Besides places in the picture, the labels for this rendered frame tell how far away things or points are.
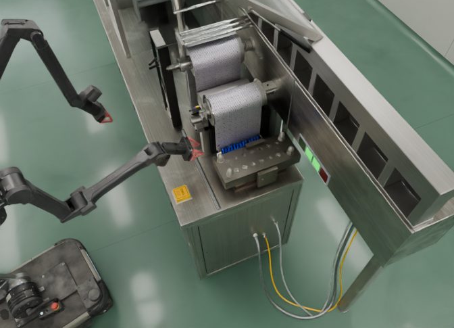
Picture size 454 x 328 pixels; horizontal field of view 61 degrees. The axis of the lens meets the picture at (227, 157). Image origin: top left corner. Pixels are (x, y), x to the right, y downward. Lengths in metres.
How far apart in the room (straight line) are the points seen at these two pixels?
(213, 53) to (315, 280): 1.63
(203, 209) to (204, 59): 0.70
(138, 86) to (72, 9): 2.71
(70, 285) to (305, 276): 1.47
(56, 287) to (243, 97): 1.61
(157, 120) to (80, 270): 1.05
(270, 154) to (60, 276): 1.49
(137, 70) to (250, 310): 1.68
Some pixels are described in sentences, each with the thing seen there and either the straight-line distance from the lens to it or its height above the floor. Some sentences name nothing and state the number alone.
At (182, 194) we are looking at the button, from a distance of 1.90.
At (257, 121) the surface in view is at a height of 1.14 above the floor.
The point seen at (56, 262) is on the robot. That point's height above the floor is 0.24.
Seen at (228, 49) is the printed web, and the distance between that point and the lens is 1.86.
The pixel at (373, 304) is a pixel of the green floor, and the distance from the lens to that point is 2.78.
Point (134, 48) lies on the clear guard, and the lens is 2.67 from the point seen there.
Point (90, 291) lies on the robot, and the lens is 2.47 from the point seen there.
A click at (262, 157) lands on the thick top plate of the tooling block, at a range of 1.88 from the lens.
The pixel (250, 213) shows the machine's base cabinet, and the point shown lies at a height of 0.75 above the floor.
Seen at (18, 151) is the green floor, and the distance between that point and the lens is 3.67.
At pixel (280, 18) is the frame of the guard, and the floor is 1.79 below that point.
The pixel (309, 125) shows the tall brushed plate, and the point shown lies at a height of 1.32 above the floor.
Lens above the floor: 2.55
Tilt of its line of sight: 54 degrees down
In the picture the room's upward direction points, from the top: 2 degrees counter-clockwise
